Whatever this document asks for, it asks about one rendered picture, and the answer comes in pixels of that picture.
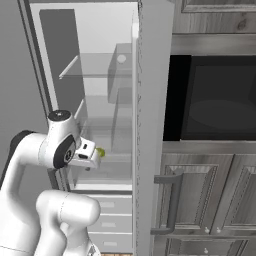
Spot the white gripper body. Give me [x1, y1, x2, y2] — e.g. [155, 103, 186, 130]
[70, 148, 102, 170]

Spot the white fridge drawer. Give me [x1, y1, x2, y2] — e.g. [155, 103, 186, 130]
[87, 194, 133, 215]
[89, 214, 133, 234]
[88, 232, 133, 254]

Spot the clear glass fridge shelf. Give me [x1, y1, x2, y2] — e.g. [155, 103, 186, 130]
[73, 96, 133, 122]
[58, 53, 133, 80]

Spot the grey fridge door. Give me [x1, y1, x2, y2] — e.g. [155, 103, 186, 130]
[131, 0, 176, 256]

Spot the white round mushroom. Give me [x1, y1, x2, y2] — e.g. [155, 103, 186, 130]
[116, 54, 128, 65]

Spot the white fridge body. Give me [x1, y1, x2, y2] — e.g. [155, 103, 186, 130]
[18, 0, 140, 256]

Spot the grey wood cupboard door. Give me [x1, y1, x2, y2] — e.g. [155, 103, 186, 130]
[172, 0, 256, 35]
[156, 153, 235, 235]
[210, 153, 256, 235]
[164, 237, 256, 256]

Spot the black built-in oven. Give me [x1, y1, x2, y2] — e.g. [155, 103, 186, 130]
[162, 54, 256, 143]

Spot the grey fridge door handle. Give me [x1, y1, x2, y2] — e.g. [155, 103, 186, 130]
[150, 173, 184, 236]

